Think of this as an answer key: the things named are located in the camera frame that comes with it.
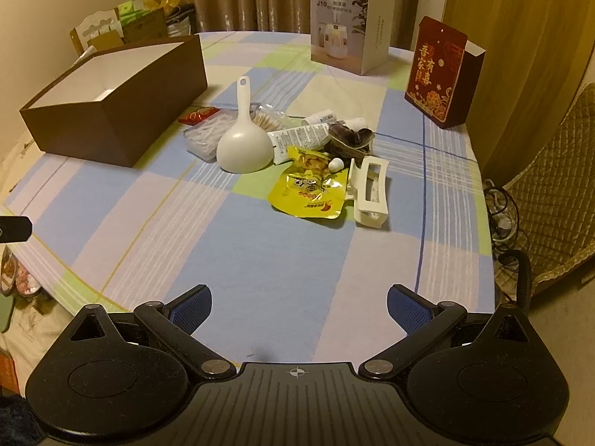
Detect white plastic hair clip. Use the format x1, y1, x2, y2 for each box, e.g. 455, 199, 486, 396
346, 155, 389, 230

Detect plaid tablecloth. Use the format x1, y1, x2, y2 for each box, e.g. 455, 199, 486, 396
1, 32, 495, 363

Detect cotton swab bag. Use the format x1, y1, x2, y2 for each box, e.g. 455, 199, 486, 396
250, 103, 292, 132

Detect small white bottle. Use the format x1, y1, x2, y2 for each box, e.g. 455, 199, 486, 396
302, 109, 336, 125

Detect brown cardboard storage box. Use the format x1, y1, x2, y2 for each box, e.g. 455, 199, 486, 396
20, 35, 208, 167

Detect yellow snack pouch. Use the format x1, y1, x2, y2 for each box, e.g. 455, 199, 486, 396
268, 146, 349, 220

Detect brown velvet scrunchie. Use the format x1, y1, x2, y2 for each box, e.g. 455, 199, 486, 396
324, 122, 375, 165

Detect quilted beige chair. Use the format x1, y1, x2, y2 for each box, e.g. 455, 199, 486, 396
504, 84, 594, 295

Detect white humidifier box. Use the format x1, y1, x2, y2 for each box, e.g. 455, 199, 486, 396
311, 0, 394, 75

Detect stacked white bowls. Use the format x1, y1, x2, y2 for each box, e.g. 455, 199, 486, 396
165, 4, 197, 37

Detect green tissue packs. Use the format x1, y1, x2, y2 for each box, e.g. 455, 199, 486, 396
117, 0, 159, 25

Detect red gift box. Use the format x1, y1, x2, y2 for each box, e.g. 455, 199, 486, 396
404, 16, 485, 129

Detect red candy packet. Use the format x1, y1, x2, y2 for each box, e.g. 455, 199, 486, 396
177, 107, 220, 126

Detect white cream tube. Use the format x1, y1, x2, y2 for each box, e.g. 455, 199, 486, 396
267, 123, 330, 165

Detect white rice paddle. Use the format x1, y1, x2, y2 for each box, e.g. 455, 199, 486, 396
217, 75, 273, 174

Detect brown cardboard boxes pile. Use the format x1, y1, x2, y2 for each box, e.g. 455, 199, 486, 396
70, 9, 167, 56

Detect cables on floor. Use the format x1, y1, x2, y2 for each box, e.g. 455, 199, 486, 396
483, 178, 534, 307

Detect small white cap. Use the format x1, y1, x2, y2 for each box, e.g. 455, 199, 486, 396
328, 157, 345, 173

